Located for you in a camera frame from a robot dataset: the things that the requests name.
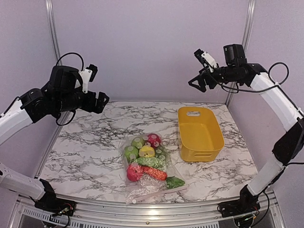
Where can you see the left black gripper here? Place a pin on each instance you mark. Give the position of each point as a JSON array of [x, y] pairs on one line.
[[99, 105]]

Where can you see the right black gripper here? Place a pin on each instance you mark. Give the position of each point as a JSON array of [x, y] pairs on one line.
[[204, 74]]

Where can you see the green toy pepper back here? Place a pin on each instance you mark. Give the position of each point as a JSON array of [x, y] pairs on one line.
[[131, 153]]

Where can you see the green toy pepper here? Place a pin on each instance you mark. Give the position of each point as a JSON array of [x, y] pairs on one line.
[[131, 153], [138, 142]]

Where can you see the yellow toy lemon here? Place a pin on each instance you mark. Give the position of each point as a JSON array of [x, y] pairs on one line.
[[147, 151]]

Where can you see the red toy tomato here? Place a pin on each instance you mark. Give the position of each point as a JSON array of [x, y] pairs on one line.
[[154, 140]]

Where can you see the red toy fruit front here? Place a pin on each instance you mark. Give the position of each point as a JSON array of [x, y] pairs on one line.
[[134, 172]]

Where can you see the green toy grapes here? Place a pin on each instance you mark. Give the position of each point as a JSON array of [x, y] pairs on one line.
[[161, 153]]

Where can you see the green toy bitter gourd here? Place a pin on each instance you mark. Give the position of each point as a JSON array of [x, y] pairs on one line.
[[151, 162]]

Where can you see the clear zip top bag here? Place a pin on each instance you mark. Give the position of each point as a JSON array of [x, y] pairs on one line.
[[147, 188]]

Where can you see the orange toy carrot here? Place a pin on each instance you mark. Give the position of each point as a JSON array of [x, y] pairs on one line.
[[171, 182]]

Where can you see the green toy pepper front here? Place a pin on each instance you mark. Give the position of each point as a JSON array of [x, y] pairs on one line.
[[138, 142]]

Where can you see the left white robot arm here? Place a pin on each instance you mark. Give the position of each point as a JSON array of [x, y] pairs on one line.
[[24, 151]]

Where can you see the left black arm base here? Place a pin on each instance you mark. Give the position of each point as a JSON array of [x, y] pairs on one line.
[[56, 205]]

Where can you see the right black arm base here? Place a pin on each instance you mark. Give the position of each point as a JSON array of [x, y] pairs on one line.
[[235, 208]]

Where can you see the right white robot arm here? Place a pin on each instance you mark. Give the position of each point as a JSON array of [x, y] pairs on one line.
[[288, 115]]

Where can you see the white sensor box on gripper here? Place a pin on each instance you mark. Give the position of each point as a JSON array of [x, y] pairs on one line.
[[206, 60]]

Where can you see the left white sensor box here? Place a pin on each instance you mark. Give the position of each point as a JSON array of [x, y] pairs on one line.
[[87, 75]]

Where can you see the yellow plastic basket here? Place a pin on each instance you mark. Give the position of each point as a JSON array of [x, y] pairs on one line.
[[201, 138]]

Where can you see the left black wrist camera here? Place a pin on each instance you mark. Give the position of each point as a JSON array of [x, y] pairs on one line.
[[63, 79]]

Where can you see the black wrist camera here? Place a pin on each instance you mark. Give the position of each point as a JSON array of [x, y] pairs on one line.
[[234, 55], [63, 79]]

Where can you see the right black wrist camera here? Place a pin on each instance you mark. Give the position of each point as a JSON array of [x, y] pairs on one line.
[[234, 55]]

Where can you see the left aluminium frame post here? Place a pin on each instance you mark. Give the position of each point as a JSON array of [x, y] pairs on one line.
[[52, 30]]

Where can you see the aluminium front rail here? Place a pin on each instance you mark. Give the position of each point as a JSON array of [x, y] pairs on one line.
[[90, 213]]

